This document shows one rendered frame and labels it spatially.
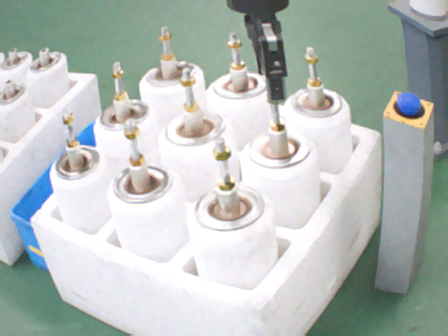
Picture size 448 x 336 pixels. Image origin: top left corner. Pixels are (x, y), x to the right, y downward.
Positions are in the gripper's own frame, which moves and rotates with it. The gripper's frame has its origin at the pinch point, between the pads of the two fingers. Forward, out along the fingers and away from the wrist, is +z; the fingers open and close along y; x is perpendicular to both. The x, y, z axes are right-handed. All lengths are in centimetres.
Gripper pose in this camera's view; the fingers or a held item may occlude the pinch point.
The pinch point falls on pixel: (270, 77)
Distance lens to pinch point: 92.9
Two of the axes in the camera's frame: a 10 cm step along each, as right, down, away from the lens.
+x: -9.9, 1.6, -0.2
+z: 1.2, 8.1, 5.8
